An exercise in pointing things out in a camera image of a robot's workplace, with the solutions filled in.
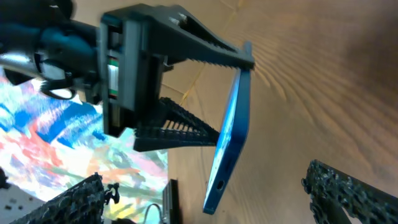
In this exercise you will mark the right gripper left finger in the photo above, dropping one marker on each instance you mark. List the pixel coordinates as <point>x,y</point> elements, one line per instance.
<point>81,204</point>

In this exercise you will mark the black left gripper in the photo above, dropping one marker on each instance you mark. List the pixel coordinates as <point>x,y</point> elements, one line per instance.
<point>131,75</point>

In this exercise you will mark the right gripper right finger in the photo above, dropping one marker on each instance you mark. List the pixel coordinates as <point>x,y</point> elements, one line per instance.
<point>336,196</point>

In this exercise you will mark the blue Galaxy smartphone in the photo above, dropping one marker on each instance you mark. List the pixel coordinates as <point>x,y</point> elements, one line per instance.
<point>231,141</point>

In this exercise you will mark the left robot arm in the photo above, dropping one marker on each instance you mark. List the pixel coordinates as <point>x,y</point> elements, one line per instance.
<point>39,39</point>

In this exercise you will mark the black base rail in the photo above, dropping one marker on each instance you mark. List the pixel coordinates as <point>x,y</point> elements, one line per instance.
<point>170,203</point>

